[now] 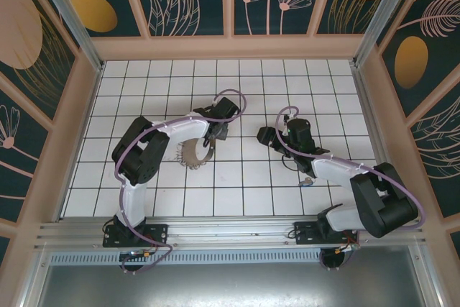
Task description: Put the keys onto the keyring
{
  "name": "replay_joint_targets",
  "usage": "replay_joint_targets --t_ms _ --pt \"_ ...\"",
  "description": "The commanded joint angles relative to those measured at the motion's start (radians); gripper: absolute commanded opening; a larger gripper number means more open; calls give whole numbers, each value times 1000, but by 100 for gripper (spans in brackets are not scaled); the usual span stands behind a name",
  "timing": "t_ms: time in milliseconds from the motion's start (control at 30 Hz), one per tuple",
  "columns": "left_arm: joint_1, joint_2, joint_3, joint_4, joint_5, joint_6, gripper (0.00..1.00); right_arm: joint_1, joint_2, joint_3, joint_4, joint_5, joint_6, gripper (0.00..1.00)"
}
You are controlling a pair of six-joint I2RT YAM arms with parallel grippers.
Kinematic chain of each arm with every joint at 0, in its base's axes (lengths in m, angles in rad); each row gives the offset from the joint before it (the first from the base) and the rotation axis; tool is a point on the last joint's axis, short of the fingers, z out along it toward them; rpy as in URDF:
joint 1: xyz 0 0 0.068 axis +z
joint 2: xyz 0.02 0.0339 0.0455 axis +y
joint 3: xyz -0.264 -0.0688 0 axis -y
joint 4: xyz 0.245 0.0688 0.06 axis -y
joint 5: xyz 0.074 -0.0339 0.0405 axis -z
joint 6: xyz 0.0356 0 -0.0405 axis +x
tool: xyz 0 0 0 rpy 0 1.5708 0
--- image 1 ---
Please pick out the silver key with blue tag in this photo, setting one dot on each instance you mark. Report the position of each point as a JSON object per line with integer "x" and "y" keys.
{"x": 306, "y": 182}

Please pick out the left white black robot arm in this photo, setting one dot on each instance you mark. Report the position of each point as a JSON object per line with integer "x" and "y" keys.
{"x": 183, "y": 132}

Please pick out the aluminium side rail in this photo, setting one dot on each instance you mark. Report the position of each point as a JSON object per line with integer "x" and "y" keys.
{"x": 370, "y": 105}

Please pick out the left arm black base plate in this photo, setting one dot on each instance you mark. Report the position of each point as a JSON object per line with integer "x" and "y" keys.
{"x": 158, "y": 235}

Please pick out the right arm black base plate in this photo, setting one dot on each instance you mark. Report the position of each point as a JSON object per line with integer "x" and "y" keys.
{"x": 305, "y": 235}

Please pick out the aluminium mounting rail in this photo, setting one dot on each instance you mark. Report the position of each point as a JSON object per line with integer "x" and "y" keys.
{"x": 230, "y": 235}

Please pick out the curved metal strip with keyrings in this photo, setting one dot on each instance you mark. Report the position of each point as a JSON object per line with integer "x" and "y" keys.
{"x": 205, "y": 155}

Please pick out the brushed metal sheet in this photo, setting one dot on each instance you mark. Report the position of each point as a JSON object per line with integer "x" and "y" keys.
{"x": 230, "y": 285}

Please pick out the aluminium corner post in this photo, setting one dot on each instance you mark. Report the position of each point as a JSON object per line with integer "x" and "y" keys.
{"x": 389, "y": 8}
{"x": 65, "y": 8}

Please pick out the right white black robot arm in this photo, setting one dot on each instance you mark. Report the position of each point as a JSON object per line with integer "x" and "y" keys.
{"x": 334, "y": 174}

